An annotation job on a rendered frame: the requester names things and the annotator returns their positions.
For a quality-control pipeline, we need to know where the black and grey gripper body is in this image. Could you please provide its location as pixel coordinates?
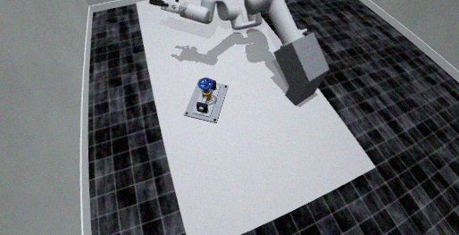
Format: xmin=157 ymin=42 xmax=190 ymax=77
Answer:
xmin=161 ymin=0 xmax=184 ymax=17

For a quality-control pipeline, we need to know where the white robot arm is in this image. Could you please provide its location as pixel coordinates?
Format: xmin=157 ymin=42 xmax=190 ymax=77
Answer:
xmin=180 ymin=0 xmax=307 ymax=48

